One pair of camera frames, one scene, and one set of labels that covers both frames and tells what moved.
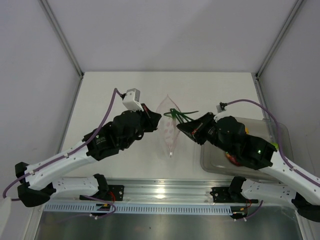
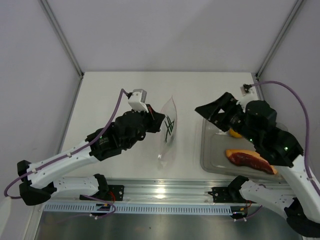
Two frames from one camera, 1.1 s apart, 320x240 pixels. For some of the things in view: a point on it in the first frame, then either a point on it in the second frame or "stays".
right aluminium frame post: (257, 81) stays
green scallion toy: (180, 116) to (169, 126)
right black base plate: (231, 194) stays
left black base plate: (113, 192) stays
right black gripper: (195, 129) to (227, 103)
